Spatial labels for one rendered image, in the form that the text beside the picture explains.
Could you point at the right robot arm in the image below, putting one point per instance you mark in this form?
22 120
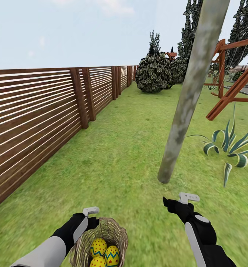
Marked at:
200 232

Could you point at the wicker basket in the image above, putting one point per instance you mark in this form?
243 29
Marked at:
112 233

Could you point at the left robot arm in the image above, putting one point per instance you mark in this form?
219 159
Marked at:
52 252

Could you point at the easter egg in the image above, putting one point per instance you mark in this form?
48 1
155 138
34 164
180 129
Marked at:
112 256
98 261
98 247

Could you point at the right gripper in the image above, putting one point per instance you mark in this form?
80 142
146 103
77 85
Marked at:
176 207

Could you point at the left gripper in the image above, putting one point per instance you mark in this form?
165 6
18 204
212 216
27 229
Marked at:
93 223

